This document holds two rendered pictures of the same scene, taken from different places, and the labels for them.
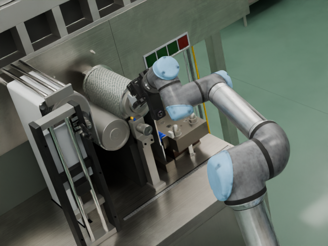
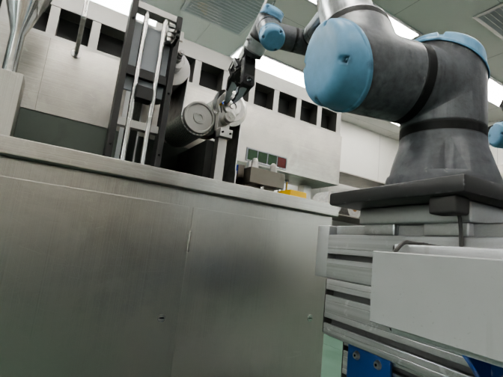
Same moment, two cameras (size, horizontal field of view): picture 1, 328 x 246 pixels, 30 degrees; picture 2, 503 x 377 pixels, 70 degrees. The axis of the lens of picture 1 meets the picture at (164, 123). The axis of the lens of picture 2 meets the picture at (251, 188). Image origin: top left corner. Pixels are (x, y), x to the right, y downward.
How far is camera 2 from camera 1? 1.74 m
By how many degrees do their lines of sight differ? 42
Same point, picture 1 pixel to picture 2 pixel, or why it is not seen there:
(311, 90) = not seen: hidden behind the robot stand
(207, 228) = (252, 227)
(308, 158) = not seen: outside the picture
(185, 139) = (260, 173)
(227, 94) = not seen: hidden behind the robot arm
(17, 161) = (102, 142)
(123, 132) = (206, 122)
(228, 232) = (273, 260)
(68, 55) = (191, 97)
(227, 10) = (322, 169)
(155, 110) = (246, 74)
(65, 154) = (146, 55)
